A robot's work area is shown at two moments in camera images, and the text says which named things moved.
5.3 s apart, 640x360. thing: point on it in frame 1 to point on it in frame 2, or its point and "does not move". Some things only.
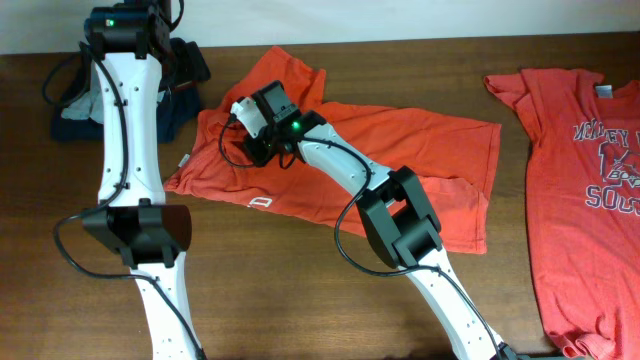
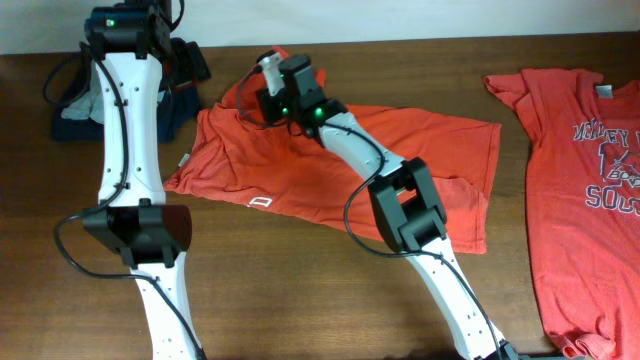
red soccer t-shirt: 584,194 does not move
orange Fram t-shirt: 443,160 does not move
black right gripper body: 262,147 to 274,106
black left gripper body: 185,67 does not move
